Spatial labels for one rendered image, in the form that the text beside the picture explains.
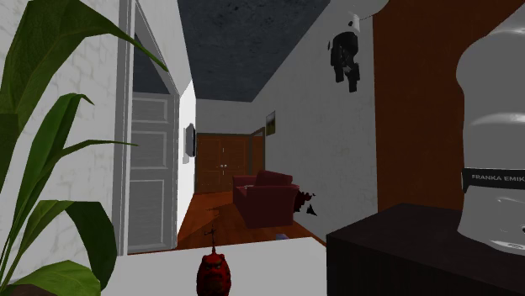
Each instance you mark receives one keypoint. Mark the green leafy plant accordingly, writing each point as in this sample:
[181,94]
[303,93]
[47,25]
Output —
[37,135]

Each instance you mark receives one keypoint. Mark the wall-mounted television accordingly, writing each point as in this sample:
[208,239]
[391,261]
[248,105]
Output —
[190,140]

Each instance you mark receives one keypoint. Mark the dark red armchair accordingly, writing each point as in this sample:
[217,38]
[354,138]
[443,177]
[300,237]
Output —
[266,203]

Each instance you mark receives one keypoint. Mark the dark robot stand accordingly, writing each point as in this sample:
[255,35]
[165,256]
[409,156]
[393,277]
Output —
[393,254]

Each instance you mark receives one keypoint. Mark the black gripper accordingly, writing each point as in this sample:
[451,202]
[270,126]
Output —
[345,45]

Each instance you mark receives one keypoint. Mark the dark red small plant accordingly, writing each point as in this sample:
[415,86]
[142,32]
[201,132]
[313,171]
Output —
[303,201]

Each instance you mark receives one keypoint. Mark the framed wall picture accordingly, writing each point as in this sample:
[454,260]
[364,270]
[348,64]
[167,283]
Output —
[270,123]

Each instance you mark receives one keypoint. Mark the white panelled door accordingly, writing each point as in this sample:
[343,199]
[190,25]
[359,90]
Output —
[149,172]

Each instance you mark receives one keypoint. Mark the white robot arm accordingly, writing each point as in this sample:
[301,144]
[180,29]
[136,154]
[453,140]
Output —
[492,123]

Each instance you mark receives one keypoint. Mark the red round figure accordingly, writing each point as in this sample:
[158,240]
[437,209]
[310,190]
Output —
[213,274]

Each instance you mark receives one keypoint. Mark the brown wooden double door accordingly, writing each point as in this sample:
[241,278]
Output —
[221,162]

